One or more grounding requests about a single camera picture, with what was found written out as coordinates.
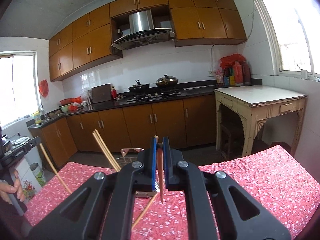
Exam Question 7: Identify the green bowl with red items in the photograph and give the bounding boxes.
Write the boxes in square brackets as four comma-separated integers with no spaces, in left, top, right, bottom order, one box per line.
[59,96,82,113]

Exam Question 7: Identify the lidded black pot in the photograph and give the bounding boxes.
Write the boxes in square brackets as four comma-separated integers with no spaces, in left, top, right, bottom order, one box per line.
[155,74,178,89]

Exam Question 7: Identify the lower kitchen cabinets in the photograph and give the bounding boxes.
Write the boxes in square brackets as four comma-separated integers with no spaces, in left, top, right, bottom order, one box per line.
[28,93,216,167]

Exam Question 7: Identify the red plastic bag on wall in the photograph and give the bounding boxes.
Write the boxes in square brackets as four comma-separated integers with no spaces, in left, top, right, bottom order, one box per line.
[39,79,49,98]

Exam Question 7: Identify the yellow detergent bottle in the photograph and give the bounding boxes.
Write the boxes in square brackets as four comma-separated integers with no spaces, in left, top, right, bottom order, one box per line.
[33,111,42,124]

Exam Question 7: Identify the person's left hand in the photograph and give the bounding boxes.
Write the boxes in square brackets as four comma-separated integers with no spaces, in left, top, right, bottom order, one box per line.
[0,170,25,205]

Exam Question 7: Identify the red bottle on counter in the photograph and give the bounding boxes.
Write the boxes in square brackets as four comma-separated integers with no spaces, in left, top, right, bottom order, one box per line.
[111,86,117,98]

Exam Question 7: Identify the cream wooden side table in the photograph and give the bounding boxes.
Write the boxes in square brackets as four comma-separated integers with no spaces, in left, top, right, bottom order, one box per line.
[214,85,308,157]

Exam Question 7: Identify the pink floral tablecloth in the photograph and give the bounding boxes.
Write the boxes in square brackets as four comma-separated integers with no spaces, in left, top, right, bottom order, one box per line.
[25,146,319,239]

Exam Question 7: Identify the kitchen cabinets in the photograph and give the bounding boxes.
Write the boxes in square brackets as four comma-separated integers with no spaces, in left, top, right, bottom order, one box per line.
[49,0,247,81]
[28,93,216,167]

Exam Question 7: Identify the wire utensil holder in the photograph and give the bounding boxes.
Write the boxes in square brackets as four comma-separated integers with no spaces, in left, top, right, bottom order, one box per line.
[116,148,159,198]

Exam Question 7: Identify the upper kitchen cabinets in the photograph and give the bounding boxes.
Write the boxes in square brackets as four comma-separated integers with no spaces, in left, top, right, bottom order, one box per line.
[49,0,247,81]

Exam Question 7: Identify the red thermos bottles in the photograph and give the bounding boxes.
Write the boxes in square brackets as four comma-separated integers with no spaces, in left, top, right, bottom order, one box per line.
[233,61,251,86]

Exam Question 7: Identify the black wok on stove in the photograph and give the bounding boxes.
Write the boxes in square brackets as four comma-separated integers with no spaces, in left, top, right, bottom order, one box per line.
[129,80,150,95]

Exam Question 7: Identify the steel range hood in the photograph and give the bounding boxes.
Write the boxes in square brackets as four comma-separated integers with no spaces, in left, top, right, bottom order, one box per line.
[111,5,175,50]

